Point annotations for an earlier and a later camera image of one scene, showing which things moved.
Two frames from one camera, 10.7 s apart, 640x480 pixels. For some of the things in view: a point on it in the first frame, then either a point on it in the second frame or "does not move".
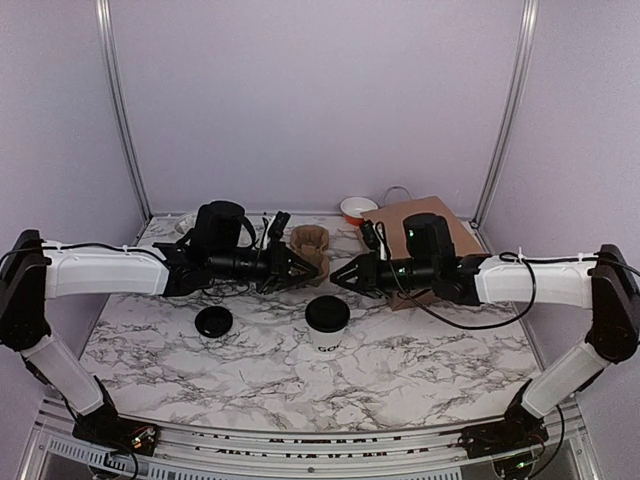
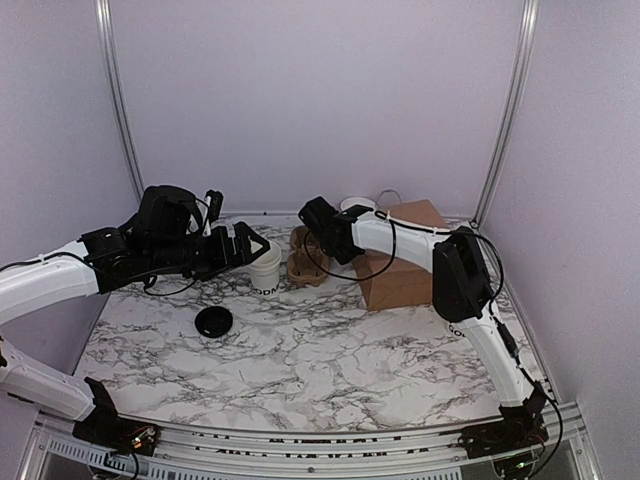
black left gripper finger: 298,270 → 242,246
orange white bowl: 352,207 does not move
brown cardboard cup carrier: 311,242 does not move
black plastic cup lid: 213,321 does not move
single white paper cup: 328,342 → 457,329
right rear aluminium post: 528,36 does not move
